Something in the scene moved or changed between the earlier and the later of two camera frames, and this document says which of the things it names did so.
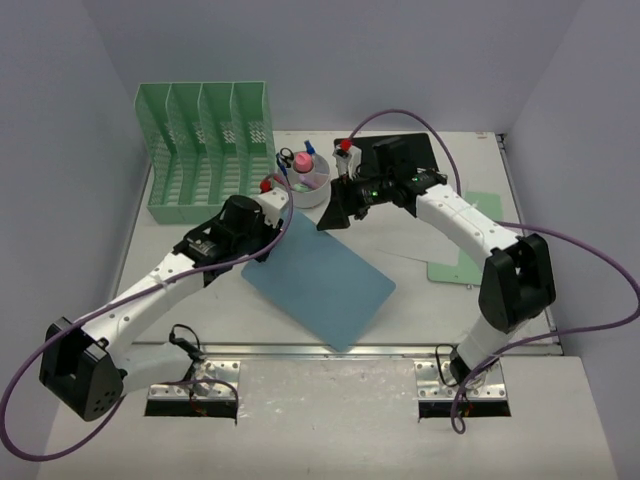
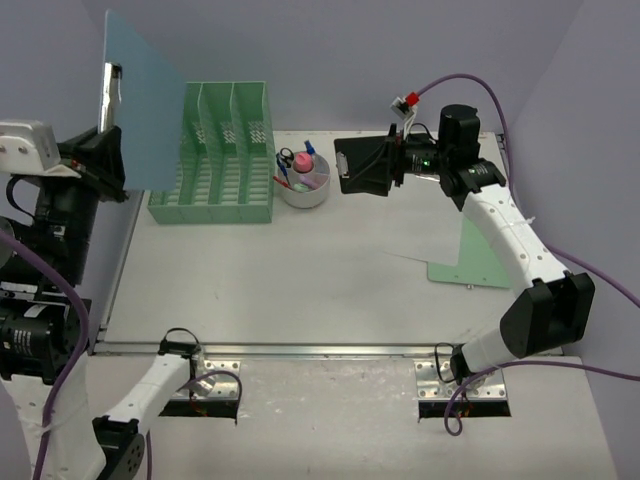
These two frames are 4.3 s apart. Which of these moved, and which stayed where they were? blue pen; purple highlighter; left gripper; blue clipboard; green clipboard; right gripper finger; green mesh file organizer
Moved: left gripper; right gripper finger; blue clipboard
Stayed: purple highlighter; green clipboard; blue pen; green mesh file organizer
